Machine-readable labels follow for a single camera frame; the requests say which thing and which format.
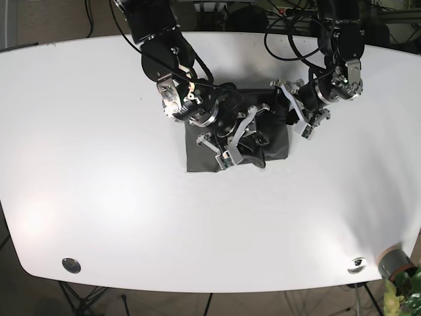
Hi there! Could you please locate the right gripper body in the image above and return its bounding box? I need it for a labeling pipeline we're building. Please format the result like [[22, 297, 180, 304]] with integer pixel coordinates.
[[172, 86, 254, 169]]

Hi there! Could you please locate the right metal table grommet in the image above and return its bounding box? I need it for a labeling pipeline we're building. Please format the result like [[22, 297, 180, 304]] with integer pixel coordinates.
[[347, 257, 367, 275]]

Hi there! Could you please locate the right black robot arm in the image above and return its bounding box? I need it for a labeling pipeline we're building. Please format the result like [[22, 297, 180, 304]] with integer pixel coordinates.
[[109, 1, 270, 170]]

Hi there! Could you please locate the left metal table grommet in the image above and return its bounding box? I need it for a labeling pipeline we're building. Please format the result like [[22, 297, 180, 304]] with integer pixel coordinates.
[[62, 257, 81, 274]]

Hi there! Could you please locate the green plant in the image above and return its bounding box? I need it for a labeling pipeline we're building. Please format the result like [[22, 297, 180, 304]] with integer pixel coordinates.
[[384, 266, 420, 316]]

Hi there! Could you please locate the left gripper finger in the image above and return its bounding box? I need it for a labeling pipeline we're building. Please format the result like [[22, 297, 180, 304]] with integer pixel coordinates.
[[271, 79, 307, 126], [303, 109, 331, 139]]

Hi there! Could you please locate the dark grey T-shirt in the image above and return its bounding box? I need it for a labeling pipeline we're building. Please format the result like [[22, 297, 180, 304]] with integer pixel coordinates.
[[182, 82, 290, 172]]

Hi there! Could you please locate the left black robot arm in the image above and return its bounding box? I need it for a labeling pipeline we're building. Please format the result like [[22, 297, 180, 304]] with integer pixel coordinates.
[[271, 1, 364, 139]]

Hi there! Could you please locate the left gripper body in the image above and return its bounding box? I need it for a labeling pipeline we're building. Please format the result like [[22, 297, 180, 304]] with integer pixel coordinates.
[[286, 63, 364, 139]]

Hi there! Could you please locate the grey plant pot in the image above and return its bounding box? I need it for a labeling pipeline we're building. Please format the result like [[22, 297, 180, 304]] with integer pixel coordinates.
[[376, 245, 417, 281]]

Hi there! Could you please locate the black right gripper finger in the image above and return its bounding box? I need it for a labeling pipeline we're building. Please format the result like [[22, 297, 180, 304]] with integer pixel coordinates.
[[230, 104, 270, 147], [196, 133, 227, 165]]

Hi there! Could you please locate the metal table grommet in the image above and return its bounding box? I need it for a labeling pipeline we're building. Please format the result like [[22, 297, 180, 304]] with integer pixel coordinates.
[[347, 257, 367, 275], [62, 257, 81, 274]]

